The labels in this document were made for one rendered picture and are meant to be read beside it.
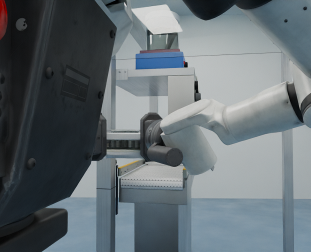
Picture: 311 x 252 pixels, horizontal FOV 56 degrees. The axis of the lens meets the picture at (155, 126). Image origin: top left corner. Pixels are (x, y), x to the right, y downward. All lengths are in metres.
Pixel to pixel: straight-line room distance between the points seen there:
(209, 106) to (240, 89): 4.31
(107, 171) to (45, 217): 0.85
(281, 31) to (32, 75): 0.24
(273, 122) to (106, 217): 0.86
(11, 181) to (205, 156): 0.41
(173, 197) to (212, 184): 3.53
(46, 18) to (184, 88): 0.99
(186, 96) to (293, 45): 0.84
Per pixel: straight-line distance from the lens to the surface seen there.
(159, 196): 1.23
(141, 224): 1.38
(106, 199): 1.18
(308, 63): 0.38
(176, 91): 1.16
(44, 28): 0.20
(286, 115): 0.47
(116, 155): 0.81
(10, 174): 0.20
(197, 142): 0.54
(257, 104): 0.48
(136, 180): 1.21
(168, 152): 0.52
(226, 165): 4.74
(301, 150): 5.09
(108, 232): 1.21
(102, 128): 0.75
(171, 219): 1.35
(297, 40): 0.34
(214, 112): 0.50
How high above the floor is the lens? 1.01
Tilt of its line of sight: 2 degrees up
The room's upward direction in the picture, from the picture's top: straight up
